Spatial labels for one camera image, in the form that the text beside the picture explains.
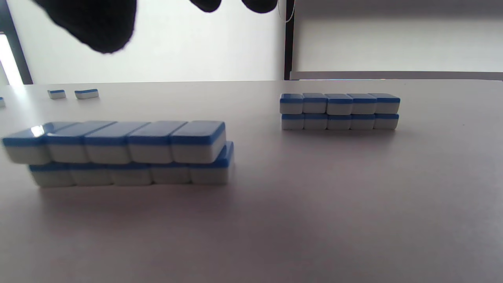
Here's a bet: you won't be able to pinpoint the blue mahjong tile wall row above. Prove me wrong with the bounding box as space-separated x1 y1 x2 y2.
279 93 401 130
2 120 235 187

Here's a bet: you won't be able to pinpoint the white blind pull cord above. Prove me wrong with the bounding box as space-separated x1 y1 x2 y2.
277 0 295 22

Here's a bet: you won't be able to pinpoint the wide white roller blind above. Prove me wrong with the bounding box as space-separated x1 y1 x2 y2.
8 0 285 85

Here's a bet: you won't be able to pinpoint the black window frame post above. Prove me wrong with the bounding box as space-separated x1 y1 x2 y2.
0 0 34 85
284 0 296 80

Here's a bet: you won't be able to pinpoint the grey roller blind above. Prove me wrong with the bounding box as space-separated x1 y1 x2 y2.
290 0 503 81

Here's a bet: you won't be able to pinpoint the person's right hand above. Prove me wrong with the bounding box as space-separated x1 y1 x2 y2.
33 0 279 53

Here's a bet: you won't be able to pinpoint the blue mahjong tiles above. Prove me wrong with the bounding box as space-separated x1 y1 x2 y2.
0 88 99 108

